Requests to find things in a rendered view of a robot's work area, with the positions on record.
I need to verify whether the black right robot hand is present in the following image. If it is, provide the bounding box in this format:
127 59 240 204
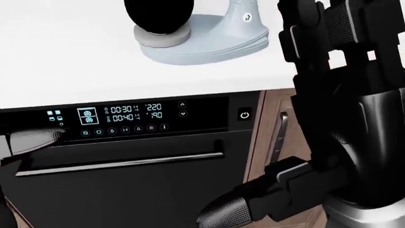
196 0 405 228

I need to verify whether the light blue stand mixer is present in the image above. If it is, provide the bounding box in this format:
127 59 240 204
134 0 271 67

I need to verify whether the wooden cabinet door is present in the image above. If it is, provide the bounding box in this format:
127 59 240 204
245 87 330 228

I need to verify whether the black mixing bowl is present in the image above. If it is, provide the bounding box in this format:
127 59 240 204
123 0 194 36

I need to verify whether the black built-in oven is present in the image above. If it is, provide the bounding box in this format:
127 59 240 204
0 90 264 228

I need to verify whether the metal cabinet door handle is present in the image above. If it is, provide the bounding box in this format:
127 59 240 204
270 110 289 165

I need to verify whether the black oven door handle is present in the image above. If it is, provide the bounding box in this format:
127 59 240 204
15 139 226 178

